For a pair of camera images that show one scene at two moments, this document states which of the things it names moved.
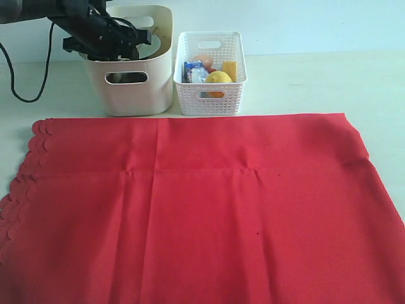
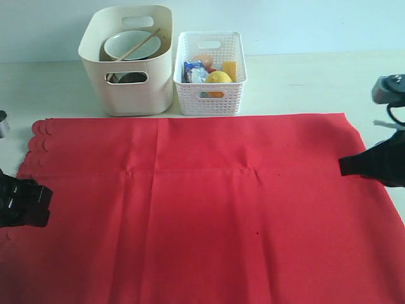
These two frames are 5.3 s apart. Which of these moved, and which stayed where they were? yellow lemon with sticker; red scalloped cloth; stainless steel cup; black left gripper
Moved: black left gripper
Stayed: yellow lemon with sticker; red scalloped cloth; stainless steel cup
